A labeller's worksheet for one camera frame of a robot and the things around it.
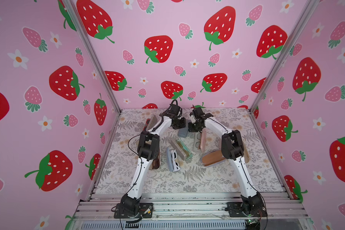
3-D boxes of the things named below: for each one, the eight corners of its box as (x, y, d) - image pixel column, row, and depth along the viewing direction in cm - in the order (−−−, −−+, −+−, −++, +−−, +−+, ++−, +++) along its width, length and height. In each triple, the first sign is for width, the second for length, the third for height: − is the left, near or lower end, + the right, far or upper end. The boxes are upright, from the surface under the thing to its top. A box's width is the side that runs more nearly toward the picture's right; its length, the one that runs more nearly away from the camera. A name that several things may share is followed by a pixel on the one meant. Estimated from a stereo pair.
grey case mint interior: (183, 162, 93) (183, 156, 87) (171, 146, 101) (171, 139, 95) (192, 157, 96) (193, 150, 89) (180, 141, 104) (180, 134, 97)
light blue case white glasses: (170, 173, 88) (169, 169, 83) (166, 152, 97) (165, 147, 92) (179, 171, 89) (179, 166, 84) (175, 151, 98) (175, 146, 93)
